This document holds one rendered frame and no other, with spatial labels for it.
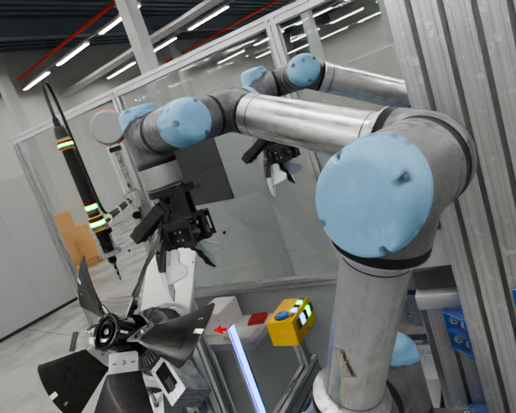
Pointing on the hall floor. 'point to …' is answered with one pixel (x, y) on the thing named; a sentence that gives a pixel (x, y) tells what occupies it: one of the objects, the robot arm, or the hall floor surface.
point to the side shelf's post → (246, 382)
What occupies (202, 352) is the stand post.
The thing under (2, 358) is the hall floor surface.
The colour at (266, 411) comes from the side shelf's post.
